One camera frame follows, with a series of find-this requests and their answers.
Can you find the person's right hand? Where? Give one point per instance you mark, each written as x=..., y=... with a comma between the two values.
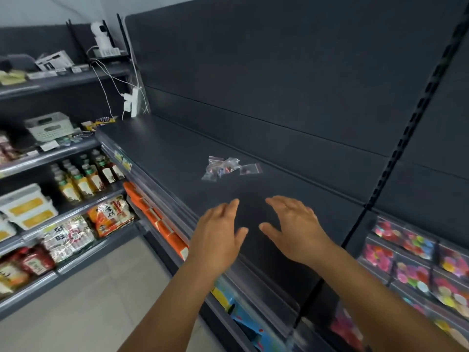
x=300, y=238

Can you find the person's left hand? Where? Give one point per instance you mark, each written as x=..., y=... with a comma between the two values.
x=216, y=241

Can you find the pile of transparent button bags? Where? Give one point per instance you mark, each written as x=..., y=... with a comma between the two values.
x=220, y=166

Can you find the grid of arranged button bags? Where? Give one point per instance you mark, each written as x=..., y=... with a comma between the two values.
x=414, y=274

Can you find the blue yellow snack packet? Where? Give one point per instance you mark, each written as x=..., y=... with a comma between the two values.
x=221, y=298

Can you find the row of orange boxes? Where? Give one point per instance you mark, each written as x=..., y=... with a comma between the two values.
x=154, y=216

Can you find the red white snack packet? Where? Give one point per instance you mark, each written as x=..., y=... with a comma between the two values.
x=110, y=216

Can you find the yellow green price label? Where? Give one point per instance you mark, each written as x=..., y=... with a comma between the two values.
x=126, y=164
x=118, y=156

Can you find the row of brown sauce bottles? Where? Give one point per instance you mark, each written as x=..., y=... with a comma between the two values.
x=84, y=181

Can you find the silver snack packet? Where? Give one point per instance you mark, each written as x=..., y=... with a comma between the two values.
x=67, y=238

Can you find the clear package with white item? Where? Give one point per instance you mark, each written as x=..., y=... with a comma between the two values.
x=135, y=102

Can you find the yellow black small packet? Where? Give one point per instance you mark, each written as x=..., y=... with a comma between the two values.
x=97, y=122

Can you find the white yellow tub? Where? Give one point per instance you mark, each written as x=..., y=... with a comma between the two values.
x=6, y=230
x=23, y=201
x=36, y=218

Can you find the white price tag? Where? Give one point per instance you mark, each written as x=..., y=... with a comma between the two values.
x=49, y=145

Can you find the orange snack packet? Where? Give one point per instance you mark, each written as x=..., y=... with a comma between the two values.
x=12, y=276

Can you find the dark grey side shelving unit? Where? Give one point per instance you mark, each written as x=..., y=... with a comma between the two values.
x=55, y=82

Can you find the white paper box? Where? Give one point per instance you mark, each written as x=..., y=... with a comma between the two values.
x=55, y=61

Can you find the white security camera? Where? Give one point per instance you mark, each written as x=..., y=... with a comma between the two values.
x=102, y=38

